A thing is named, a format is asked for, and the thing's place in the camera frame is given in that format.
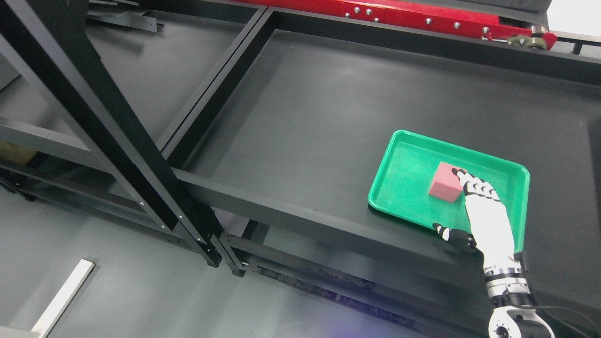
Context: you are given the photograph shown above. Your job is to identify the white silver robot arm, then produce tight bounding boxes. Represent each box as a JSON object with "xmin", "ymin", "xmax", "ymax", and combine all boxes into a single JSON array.
[{"xmin": 484, "ymin": 267, "xmax": 555, "ymax": 338}]

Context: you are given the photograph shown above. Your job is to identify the red metal beam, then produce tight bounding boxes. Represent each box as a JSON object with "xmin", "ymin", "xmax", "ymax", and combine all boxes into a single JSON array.
[{"xmin": 249, "ymin": 0, "xmax": 559, "ymax": 51}]

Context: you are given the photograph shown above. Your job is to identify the green plastic tray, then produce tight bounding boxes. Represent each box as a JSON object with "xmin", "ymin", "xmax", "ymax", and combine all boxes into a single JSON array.
[{"xmin": 367, "ymin": 130, "xmax": 530, "ymax": 252}]

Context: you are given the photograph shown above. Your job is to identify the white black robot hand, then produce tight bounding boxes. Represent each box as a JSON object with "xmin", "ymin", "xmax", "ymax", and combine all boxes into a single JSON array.
[{"xmin": 432, "ymin": 169, "xmax": 522, "ymax": 275}]

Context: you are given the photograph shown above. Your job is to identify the white standing desk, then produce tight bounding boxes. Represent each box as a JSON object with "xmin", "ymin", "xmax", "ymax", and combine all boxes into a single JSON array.
[{"xmin": 31, "ymin": 259, "xmax": 96, "ymax": 338}]

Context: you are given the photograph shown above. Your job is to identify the black metal shelf rack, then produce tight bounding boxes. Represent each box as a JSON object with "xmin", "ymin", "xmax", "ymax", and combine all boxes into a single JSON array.
[{"xmin": 1, "ymin": 0, "xmax": 600, "ymax": 338}]

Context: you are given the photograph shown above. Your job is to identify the pink foam block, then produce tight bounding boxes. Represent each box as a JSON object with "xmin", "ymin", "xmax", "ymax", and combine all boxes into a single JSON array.
[{"xmin": 428, "ymin": 162, "xmax": 466, "ymax": 203}]

